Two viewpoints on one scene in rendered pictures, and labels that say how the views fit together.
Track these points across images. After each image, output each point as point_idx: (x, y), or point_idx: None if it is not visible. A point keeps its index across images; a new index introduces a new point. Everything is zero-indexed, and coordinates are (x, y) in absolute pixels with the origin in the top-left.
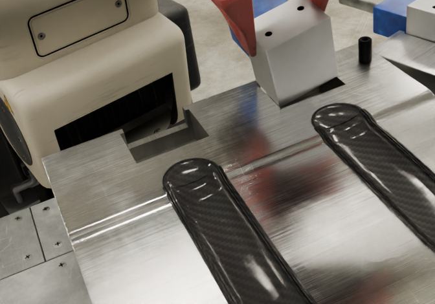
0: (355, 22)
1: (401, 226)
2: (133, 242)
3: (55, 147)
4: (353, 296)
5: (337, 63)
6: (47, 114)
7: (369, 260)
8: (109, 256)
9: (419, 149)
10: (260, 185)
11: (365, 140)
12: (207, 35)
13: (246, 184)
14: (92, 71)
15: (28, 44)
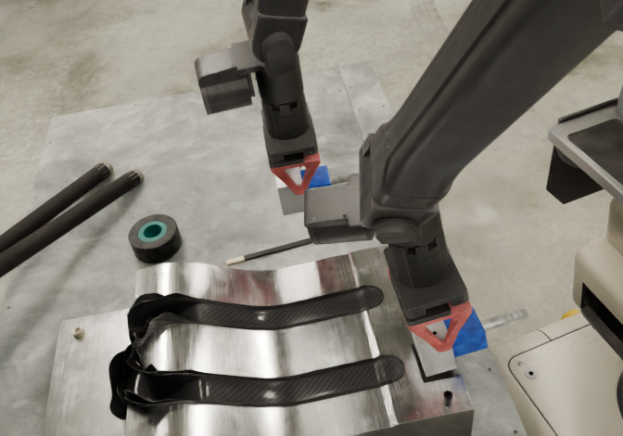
0: None
1: (304, 371)
2: (338, 274)
3: (580, 289)
4: (276, 341)
5: (451, 386)
6: (582, 271)
7: (291, 353)
8: (334, 265)
9: (349, 398)
10: (353, 324)
11: (372, 379)
12: None
13: (357, 318)
14: (618, 292)
15: (621, 238)
